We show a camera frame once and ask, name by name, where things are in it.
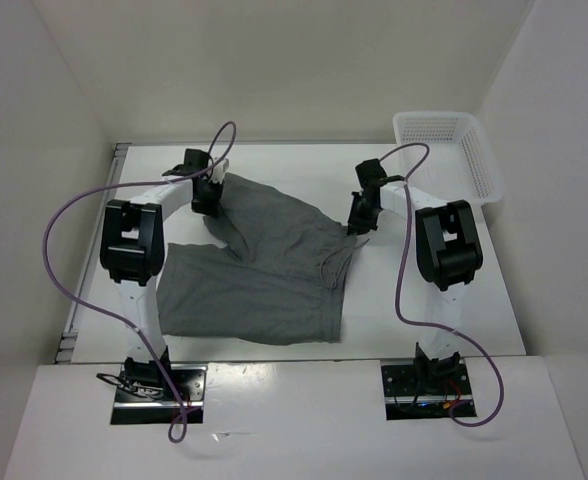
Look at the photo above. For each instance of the grey shorts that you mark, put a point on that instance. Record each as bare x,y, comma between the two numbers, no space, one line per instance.
278,278

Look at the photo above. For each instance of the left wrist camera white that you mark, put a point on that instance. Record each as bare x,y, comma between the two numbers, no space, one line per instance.
219,169

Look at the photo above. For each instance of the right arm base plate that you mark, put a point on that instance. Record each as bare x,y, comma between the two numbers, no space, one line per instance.
407,397

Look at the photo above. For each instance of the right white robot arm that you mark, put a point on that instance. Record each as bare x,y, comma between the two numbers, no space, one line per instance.
448,254

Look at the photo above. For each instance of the aluminium table frame rail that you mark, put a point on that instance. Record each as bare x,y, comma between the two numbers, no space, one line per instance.
68,338

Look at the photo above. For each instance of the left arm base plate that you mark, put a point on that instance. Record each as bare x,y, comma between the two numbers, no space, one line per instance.
143,403

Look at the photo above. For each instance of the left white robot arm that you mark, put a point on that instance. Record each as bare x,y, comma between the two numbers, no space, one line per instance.
132,251

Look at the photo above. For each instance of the white plastic basket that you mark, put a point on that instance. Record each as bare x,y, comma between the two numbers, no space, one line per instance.
461,164

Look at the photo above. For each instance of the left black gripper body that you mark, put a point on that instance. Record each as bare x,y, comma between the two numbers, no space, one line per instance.
207,203

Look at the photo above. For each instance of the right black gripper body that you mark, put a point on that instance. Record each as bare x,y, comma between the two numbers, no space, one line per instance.
363,217

